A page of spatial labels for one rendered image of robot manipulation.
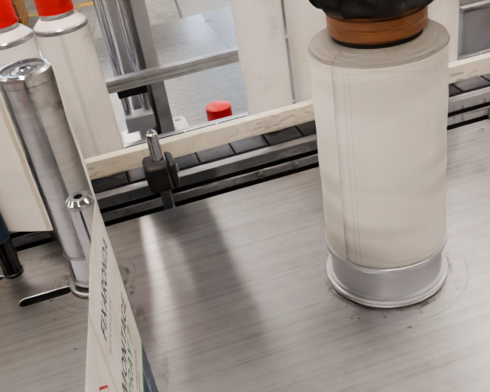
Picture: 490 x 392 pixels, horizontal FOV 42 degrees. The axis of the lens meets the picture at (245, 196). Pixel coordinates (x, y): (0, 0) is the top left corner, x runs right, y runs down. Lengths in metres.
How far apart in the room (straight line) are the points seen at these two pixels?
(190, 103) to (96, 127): 0.30
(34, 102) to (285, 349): 0.24
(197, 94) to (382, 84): 0.61
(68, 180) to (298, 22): 0.31
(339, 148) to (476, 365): 0.16
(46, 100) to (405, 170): 0.24
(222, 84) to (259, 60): 0.32
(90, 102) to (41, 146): 0.20
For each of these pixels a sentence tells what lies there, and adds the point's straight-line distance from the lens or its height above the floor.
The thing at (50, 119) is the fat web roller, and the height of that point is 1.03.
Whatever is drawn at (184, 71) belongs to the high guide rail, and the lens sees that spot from 0.71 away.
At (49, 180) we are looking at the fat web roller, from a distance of 0.47.
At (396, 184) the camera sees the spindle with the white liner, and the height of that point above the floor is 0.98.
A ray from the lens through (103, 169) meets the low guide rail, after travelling 0.65.
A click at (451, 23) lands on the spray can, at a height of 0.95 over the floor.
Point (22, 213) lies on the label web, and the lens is 0.56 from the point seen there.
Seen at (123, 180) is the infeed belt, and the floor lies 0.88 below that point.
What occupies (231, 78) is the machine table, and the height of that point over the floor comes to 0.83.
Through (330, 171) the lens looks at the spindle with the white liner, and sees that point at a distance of 0.42.
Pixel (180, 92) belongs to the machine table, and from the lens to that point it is 0.98.
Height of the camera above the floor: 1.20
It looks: 32 degrees down
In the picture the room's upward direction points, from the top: 10 degrees counter-clockwise
